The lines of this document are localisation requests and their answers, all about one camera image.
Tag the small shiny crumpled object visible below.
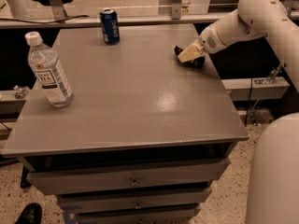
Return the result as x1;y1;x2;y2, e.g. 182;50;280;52
13;85;30;99

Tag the middle grey drawer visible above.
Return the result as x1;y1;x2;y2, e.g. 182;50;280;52
58;186;211;214

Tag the clear plastic tea bottle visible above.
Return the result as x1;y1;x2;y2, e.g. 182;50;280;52
25;32;73;107

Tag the black shoe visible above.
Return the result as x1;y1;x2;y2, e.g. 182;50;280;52
15;203;42;224

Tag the grey drawer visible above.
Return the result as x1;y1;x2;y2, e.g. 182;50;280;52
28;158;230;195
76;204;200;224
58;186;211;214

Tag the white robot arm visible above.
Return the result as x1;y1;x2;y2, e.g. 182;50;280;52
177;0;299;224

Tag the blue pepsi can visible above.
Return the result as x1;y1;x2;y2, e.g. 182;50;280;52
100;7;120;45

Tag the top grey drawer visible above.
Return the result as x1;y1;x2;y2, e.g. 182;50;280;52
28;158;230;195

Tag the black rxbar chocolate wrapper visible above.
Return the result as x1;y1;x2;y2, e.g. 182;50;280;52
174;46;205;68

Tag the bottom grey drawer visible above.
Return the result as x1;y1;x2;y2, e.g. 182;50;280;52
76;204;200;224

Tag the black cable on rail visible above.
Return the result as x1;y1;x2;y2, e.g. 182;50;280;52
0;14;90;25

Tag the metal rail bar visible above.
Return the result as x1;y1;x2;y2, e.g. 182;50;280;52
0;12;228;29

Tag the grey drawer cabinet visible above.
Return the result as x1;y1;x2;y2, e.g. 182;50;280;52
0;23;249;224

